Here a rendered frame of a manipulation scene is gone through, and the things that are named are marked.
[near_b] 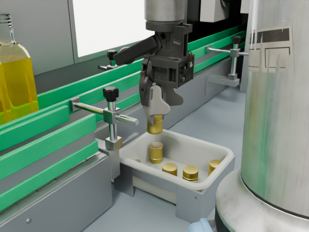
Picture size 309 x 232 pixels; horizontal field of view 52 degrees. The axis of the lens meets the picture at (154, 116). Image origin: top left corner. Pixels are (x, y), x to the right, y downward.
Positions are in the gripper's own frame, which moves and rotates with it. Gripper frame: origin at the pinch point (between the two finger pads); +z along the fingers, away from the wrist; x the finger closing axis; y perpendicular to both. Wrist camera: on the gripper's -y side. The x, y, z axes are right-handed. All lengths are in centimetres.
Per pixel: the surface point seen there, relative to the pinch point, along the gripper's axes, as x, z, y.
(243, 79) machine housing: 74, 12, -2
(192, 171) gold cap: -0.4, 10.7, 9.9
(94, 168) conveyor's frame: -16.8, 5.0, -2.8
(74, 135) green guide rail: -19.0, -2.5, -4.7
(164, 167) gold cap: -2.0, 10.7, 4.0
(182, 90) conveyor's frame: 33.7, 6.6, -10.3
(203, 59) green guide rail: 53, 1, -12
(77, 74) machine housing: 9.8, -1.5, -32.3
